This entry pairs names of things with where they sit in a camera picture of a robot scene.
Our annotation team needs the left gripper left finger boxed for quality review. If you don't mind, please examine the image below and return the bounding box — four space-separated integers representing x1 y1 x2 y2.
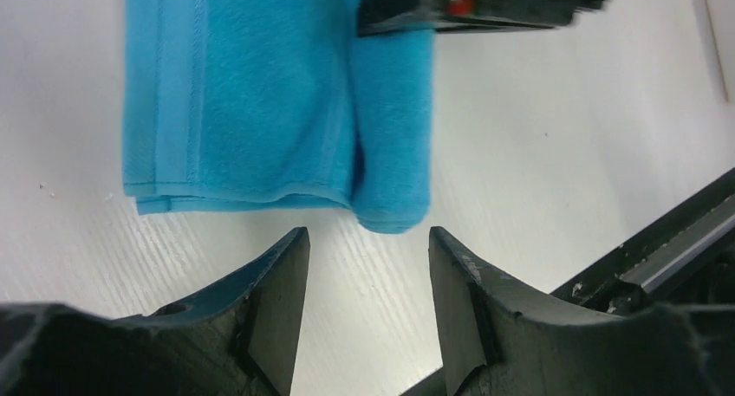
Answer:
1 227 310 395

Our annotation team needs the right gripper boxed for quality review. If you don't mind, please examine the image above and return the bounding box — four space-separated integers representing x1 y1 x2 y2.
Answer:
357 0 606 36

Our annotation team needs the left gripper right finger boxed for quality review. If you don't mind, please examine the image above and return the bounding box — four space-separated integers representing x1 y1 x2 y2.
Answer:
428 227 734 395

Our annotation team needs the blue towel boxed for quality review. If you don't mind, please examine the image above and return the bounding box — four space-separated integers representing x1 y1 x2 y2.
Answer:
122 0 433 234

